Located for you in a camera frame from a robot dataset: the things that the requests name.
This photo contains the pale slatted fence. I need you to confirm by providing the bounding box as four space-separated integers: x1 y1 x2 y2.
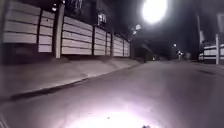
0 0 132 63

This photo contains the grey asphalt road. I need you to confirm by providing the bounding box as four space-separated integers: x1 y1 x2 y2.
0 59 224 128

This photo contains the building with lit window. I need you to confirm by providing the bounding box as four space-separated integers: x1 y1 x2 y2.
95 0 112 30

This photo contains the bright street lamp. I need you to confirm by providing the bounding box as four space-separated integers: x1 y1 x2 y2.
141 0 169 25

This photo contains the sloped grey pavement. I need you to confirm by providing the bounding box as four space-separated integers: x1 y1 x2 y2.
0 57 143 102

